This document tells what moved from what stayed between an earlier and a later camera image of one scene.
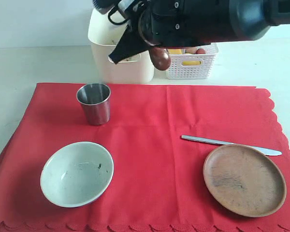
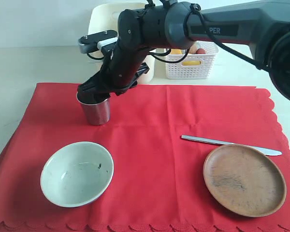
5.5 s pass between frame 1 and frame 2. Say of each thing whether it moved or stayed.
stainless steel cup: stayed
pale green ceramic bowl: stayed
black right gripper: moved
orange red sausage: stayed
